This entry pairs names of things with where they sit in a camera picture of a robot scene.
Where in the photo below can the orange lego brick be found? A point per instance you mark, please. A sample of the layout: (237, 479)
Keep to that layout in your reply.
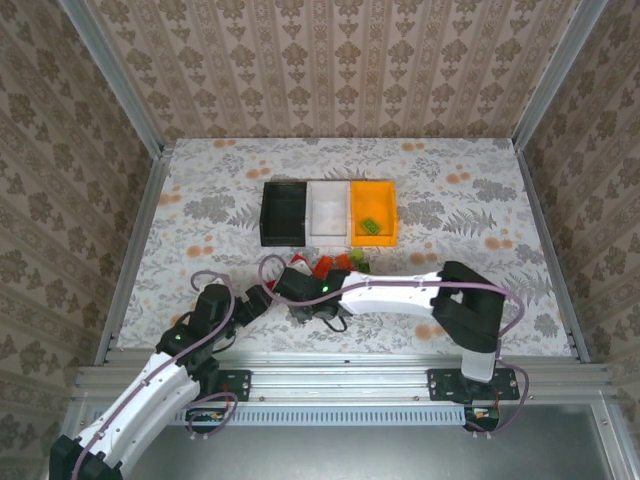
(344, 261)
(324, 265)

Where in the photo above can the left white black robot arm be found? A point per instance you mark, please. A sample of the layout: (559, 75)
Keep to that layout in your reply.
(150, 395)

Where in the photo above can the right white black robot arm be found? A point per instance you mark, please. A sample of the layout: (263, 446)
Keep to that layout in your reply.
(390, 297)

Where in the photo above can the black plastic bin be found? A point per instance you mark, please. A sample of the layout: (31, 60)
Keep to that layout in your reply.
(282, 215)

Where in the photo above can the white plastic bin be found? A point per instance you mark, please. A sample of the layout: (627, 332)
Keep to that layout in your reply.
(327, 212)

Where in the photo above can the small circuit board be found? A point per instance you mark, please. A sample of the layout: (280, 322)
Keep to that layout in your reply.
(482, 414)
(207, 416)

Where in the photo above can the orange plastic bin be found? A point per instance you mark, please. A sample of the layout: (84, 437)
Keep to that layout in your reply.
(370, 200)

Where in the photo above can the floral patterned table cover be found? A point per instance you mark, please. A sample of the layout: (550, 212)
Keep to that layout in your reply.
(450, 210)

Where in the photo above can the grey metal sheet panel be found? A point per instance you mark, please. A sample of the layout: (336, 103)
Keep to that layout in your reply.
(350, 455)

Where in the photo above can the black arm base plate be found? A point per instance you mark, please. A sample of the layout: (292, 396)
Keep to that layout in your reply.
(442, 385)
(235, 385)

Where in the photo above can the wide aluminium base rail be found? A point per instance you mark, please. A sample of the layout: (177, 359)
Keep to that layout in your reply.
(340, 380)

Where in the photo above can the aluminium side rail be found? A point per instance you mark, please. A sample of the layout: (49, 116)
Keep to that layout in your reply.
(135, 250)
(550, 250)

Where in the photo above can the aluminium frame post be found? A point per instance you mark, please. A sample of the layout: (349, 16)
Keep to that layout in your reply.
(115, 75)
(552, 70)

